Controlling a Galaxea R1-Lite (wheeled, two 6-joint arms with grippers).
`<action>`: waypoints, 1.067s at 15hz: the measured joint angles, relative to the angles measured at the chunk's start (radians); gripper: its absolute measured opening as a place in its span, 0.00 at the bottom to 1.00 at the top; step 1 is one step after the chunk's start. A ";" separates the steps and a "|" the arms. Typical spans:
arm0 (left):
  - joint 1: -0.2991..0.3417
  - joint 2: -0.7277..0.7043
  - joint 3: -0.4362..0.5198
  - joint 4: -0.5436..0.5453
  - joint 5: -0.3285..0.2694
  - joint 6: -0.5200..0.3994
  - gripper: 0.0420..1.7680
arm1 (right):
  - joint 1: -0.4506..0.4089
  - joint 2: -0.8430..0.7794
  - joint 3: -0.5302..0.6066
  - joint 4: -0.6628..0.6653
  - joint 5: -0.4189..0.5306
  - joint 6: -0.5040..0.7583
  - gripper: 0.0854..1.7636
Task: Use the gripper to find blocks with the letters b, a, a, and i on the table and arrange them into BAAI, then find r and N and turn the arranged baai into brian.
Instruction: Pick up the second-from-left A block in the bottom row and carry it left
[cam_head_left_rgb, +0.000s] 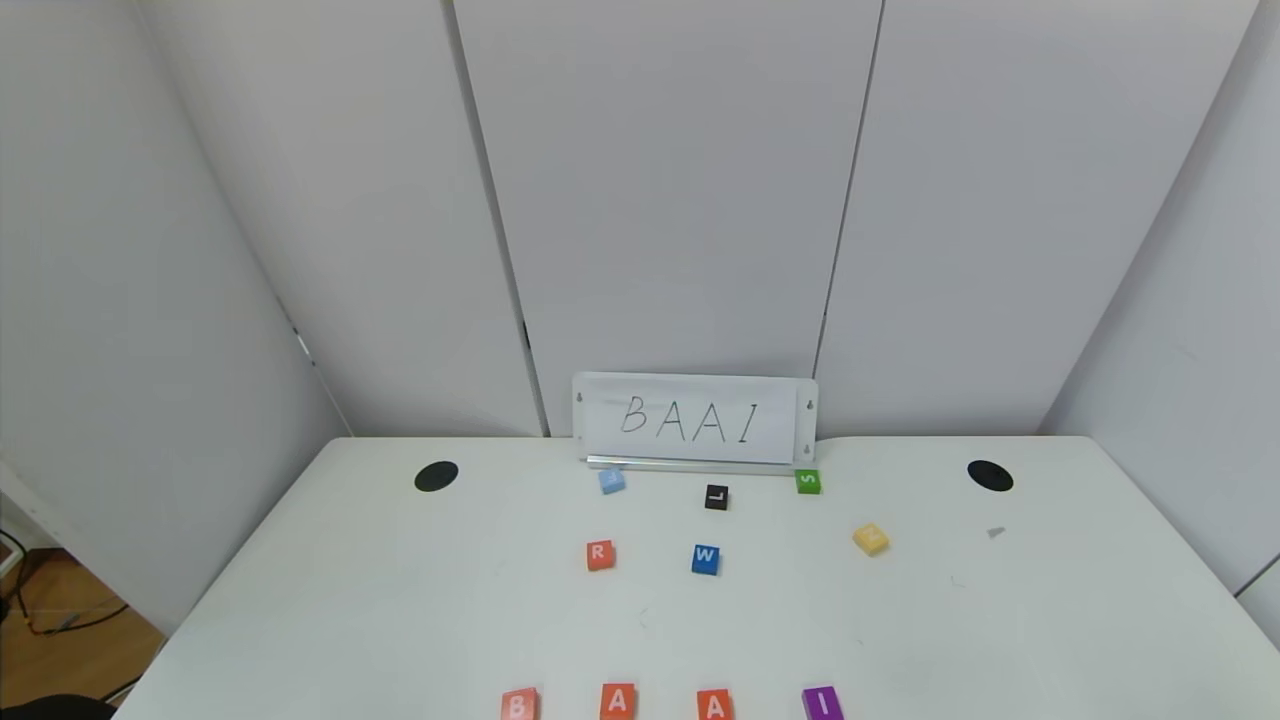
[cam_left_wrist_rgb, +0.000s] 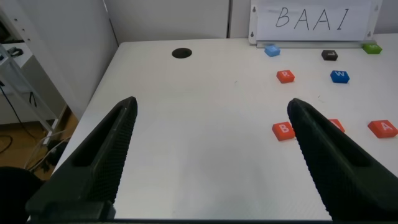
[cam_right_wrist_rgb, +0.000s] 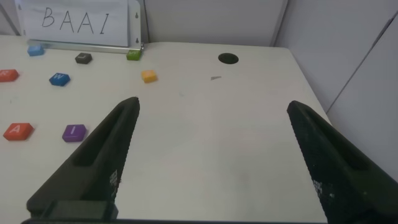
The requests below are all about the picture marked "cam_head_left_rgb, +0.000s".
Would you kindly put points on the orange letter A block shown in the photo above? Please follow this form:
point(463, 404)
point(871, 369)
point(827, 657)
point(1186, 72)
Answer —
point(715, 706)
point(618, 702)

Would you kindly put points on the orange letter B block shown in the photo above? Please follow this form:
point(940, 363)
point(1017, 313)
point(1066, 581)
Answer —
point(519, 706)

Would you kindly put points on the purple letter I block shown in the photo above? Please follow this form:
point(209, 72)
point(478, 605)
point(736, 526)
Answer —
point(822, 704)

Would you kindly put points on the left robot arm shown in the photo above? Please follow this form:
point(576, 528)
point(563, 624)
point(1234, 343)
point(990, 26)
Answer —
point(50, 710)

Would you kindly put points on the white paper reading BAAI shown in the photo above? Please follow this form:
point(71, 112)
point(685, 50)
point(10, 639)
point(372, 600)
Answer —
point(600, 440)

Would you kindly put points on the light blue letter block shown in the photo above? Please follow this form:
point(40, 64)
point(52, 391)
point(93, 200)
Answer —
point(612, 481)

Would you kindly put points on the black letter L block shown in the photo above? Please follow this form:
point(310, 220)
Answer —
point(716, 497)

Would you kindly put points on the white sign holder board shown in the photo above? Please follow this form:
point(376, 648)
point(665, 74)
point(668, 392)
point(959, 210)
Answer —
point(806, 425)

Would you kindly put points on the orange letter R block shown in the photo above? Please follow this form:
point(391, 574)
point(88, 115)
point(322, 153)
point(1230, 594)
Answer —
point(600, 556)

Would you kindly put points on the green letter S block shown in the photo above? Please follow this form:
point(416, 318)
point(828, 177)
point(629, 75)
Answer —
point(809, 482)

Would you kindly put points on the blue letter W block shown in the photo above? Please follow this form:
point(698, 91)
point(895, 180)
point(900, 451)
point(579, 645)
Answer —
point(705, 560)

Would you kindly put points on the black round table grommet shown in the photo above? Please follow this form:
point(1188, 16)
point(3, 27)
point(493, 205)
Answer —
point(436, 476)
point(990, 476)

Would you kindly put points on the yellow letter block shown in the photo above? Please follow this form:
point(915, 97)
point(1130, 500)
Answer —
point(871, 539)

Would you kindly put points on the aluminium sign holder rail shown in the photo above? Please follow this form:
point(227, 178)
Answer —
point(690, 465)

